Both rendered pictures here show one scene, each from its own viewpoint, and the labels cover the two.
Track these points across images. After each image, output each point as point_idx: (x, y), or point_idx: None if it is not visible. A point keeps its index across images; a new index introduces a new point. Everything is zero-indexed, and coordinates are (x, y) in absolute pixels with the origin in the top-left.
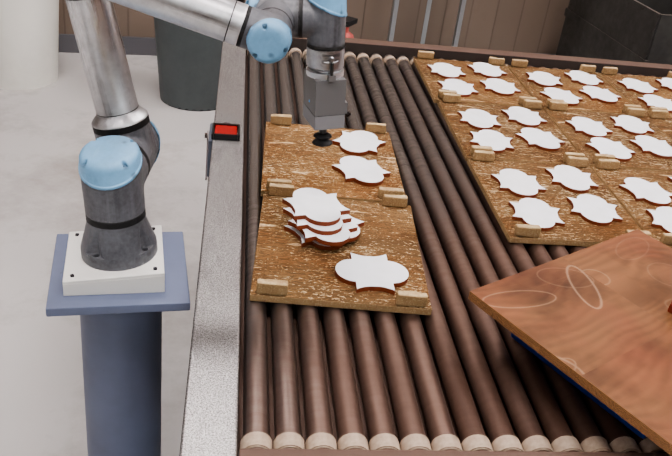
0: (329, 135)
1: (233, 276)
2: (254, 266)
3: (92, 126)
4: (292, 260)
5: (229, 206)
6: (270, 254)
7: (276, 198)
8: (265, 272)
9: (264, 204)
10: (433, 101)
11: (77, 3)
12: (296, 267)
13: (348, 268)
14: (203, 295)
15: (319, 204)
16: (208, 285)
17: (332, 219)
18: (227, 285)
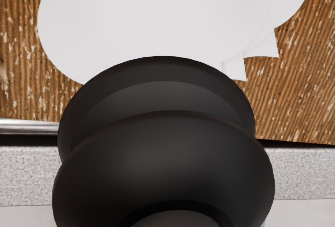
0: (230, 161)
1: (280, 159)
2: (292, 140)
3: None
4: (288, 72)
5: (36, 170)
6: (259, 113)
7: (4, 87)
8: (315, 124)
9: (45, 116)
10: None
11: None
12: (314, 67)
13: None
14: (316, 192)
15: (160, 8)
16: (295, 188)
17: None
18: (301, 166)
